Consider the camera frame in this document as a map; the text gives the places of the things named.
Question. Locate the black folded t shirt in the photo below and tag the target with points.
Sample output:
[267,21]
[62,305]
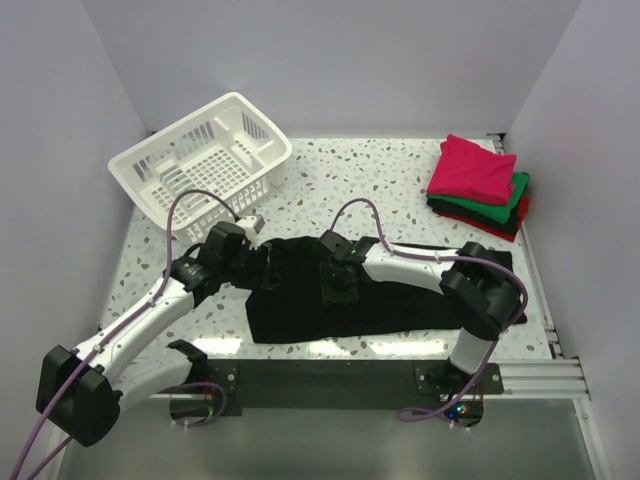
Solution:
[480,222]

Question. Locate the black t shirt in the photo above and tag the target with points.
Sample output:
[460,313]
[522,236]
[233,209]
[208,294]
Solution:
[480,222]
[293,311]

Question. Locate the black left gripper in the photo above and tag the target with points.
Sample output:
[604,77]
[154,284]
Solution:
[258,273]

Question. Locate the white plastic laundry basket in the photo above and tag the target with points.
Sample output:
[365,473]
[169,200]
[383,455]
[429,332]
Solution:
[216,162]

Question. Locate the red folded t shirt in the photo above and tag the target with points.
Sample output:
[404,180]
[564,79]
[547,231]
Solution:
[520,215]

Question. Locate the pink folded t shirt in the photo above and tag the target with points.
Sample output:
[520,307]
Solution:
[469,171]

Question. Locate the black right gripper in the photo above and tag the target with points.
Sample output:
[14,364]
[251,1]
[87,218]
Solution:
[332,296]

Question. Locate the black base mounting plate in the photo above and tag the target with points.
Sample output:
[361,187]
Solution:
[321,384]

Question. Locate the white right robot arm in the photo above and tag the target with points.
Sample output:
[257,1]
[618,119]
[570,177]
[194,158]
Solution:
[486,296]

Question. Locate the green folded t shirt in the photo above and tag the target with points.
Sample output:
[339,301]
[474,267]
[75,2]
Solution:
[497,213]

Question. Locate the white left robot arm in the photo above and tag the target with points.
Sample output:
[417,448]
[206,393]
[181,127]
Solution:
[83,391]

